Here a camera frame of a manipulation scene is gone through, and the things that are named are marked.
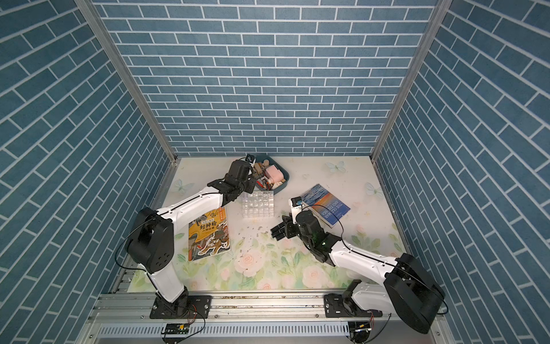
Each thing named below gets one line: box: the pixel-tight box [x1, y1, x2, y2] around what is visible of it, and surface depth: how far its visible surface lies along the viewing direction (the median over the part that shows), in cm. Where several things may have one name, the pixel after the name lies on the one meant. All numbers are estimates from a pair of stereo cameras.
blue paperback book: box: [301, 183, 351, 229], surface depth 104 cm
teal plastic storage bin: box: [252, 154, 290, 195], surface depth 107 cm
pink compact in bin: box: [265, 164, 285, 184], surface depth 107 cm
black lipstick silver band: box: [269, 223, 286, 241], surface depth 93 cm
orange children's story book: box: [188, 206, 232, 262], surface depth 90 cm
